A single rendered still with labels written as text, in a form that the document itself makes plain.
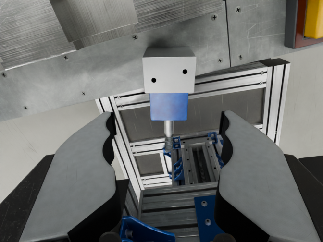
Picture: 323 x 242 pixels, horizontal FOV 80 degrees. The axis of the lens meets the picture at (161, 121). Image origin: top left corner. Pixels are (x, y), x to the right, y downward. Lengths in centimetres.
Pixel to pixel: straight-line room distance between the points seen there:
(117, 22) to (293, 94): 122
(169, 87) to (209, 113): 77
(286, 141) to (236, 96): 65
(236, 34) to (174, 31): 7
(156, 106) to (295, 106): 121
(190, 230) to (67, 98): 35
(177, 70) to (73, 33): 9
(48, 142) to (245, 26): 140
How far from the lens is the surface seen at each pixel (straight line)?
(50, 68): 29
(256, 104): 101
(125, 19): 18
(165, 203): 51
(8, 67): 20
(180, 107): 22
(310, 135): 156
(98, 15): 18
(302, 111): 142
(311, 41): 27
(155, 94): 21
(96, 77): 26
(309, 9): 25
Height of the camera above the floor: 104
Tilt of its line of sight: 60 degrees down
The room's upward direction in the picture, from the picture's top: 178 degrees counter-clockwise
